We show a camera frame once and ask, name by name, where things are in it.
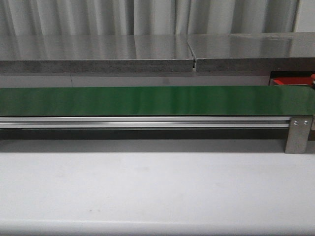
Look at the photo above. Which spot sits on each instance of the red mushroom push button switch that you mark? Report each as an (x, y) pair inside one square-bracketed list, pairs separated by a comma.
[(313, 81)]

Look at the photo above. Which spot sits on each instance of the green conveyor belt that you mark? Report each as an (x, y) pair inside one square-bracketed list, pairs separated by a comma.
[(159, 101)]

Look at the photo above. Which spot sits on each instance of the red plastic tray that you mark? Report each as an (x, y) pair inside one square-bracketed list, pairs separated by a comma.
[(292, 81)]

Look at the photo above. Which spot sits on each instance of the grey stone counter slab right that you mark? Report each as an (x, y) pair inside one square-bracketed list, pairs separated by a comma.
[(259, 52)]

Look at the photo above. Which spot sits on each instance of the grey stone counter slab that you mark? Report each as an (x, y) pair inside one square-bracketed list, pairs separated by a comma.
[(259, 52), (95, 54)]

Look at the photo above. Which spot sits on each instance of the grey stone counter slab left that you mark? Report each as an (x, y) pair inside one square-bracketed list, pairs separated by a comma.
[(95, 54)]

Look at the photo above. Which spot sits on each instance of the grey curtain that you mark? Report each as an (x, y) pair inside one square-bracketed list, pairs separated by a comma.
[(157, 17)]

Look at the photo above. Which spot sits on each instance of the steel conveyor support bracket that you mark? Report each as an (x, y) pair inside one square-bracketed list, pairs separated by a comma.
[(298, 134)]

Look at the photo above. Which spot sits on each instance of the aluminium conveyor frame rail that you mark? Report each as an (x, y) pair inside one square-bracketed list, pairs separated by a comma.
[(159, 122)]

